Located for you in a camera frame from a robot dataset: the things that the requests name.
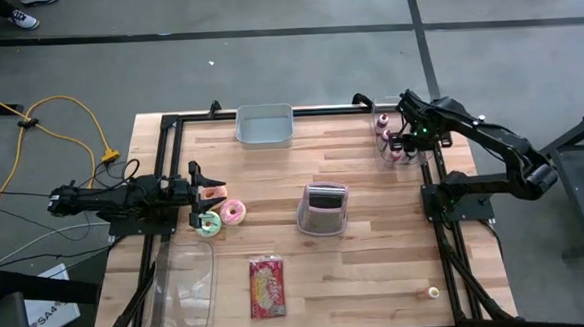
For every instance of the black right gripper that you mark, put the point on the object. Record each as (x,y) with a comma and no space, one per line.
(431,136)

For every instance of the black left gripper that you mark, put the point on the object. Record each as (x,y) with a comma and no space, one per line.
(178,195)

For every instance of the red food colouring bottle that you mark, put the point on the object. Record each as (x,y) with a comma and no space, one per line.
(386,137)
(396,156)
(382,121)

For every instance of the purple food colouring bottle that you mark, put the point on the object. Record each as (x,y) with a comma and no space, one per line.
(411,157)

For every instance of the orange frosted donut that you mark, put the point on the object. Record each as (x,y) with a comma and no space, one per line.
(216,192)

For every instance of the pink frosted donut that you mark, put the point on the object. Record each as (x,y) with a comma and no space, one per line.
(233,220)

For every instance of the red snack packet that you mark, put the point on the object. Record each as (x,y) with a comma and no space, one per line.
(267,290)

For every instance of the yellow food colouring bottle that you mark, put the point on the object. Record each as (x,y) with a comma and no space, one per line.
(431,292)

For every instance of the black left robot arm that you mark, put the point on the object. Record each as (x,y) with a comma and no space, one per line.
(118,197)

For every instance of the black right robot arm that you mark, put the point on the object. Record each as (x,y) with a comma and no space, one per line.
(496,143)

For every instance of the clear plastic bin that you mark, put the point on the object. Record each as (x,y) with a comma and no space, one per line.
(377,149)
(178,289)

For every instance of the green frosted donut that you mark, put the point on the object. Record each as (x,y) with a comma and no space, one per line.
(208,232)

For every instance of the grey plastic bin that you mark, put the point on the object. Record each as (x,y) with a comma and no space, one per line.
(265,127)

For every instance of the pink steel box grater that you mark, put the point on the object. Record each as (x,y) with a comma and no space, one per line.
(320,222)

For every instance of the white cardboard box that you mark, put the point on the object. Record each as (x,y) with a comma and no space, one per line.
(54,311)

